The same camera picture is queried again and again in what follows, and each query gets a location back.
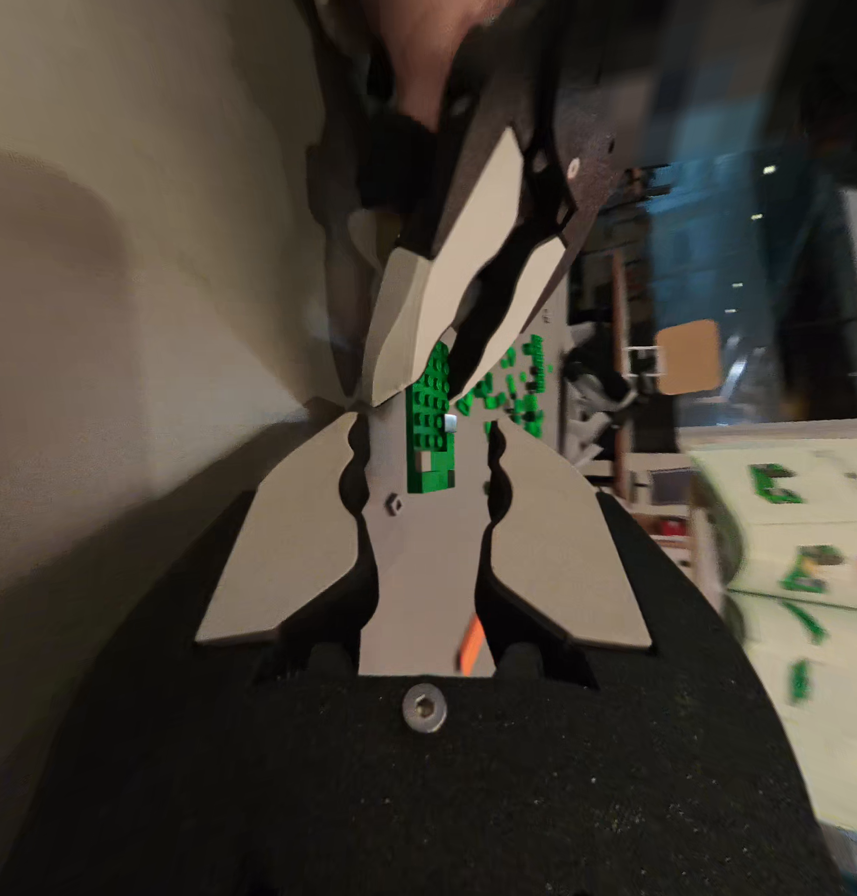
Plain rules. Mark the person's left hand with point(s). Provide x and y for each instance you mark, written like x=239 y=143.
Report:
x=421 y=56

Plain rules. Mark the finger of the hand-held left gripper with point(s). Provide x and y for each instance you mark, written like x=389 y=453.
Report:
x=435 y=294
x=533 y=287

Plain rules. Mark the green lego base plate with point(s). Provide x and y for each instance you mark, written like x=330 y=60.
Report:
x=428 y=420

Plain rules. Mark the small tablet screen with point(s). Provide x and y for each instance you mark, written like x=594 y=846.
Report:
x=670 y=486

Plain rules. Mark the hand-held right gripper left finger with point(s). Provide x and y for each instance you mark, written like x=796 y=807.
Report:
x=288 y=553

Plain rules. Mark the pile of loose lego pieces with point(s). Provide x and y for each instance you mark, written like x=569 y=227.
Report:
x=519 y=399

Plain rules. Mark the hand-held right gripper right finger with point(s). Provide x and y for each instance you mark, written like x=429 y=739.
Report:
x=568 y=560

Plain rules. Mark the tan chair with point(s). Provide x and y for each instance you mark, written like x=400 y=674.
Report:
x=687 y=357

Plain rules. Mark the orange lego brick separator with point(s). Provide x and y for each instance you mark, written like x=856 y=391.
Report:
x=472 y=644

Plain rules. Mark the lego instruction booklet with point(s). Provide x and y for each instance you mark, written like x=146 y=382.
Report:
x=806 y=560

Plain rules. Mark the black and white tool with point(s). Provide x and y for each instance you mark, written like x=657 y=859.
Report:
x=596 y=399

